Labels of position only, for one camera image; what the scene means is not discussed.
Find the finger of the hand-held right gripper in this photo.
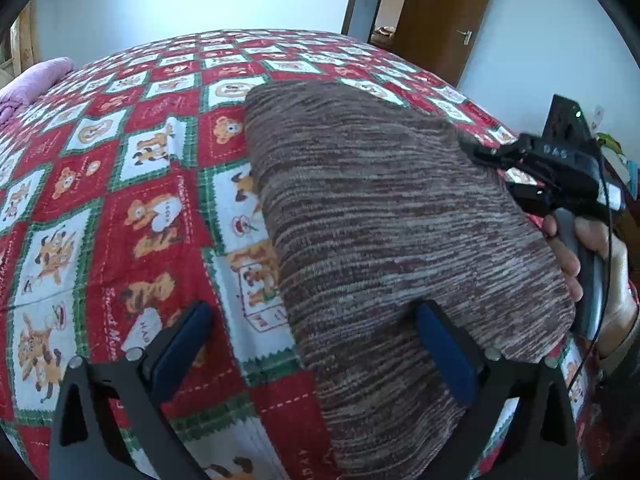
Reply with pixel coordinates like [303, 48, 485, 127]
[505, 179, 552, 211]
[458, 136, 526, 169]

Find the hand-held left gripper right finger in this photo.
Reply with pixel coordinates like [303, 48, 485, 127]
[414, 300, 583, 480]

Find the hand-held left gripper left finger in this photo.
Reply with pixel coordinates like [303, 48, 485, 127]
[50, 301, 214, 480]

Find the brown striped knitted sweater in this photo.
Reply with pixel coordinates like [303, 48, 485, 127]
[243, 81, 576, 477]

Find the person's right forearm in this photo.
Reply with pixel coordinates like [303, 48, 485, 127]
[595, 280, 640, 461]

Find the person's right hand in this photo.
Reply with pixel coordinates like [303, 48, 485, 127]
[542, 212, 640, 361]

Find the green object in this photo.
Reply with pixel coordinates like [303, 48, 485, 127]
[596, 131, 625, 155]

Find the red checkered printed bedspread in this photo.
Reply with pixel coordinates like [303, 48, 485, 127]
[0, 29, 617, 480]

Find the brown wooden door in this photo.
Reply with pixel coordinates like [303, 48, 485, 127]
[395, 0, 501, 89]

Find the folded purple blanket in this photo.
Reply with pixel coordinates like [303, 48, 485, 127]
[0, 56, 76, 124]

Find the yellow curtain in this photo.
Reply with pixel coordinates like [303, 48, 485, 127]
[10, 6, 39, 69]

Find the black cable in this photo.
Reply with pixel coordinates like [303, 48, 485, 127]
[564, 137, 615, 395]

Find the door frame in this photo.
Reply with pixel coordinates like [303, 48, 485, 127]
[341, 0, 417, 46]

